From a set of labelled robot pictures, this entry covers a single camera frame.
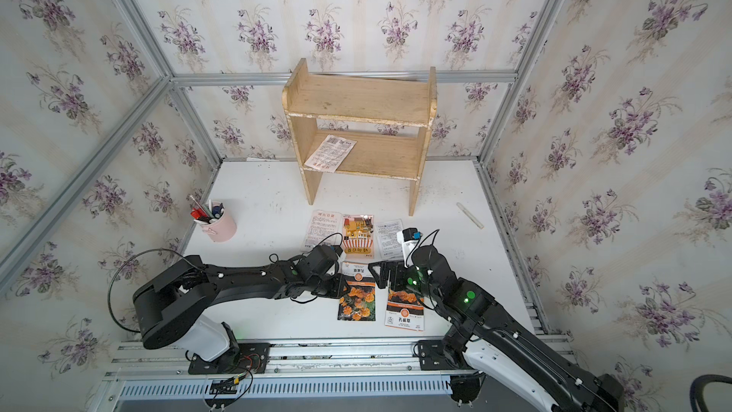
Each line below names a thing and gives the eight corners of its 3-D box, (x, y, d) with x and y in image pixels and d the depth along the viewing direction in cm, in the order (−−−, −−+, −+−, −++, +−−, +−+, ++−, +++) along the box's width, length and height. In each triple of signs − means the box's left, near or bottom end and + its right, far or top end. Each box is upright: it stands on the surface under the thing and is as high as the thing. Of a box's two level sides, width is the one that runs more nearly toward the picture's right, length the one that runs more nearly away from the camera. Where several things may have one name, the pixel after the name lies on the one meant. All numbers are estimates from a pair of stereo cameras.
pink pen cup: (208, 244, 97) (191, 225, 88) (217, 220, 104) (203, 200, 94) (231, 244, 97) (217, 225, 88) (239, 220, 104) (227, 200, 94)
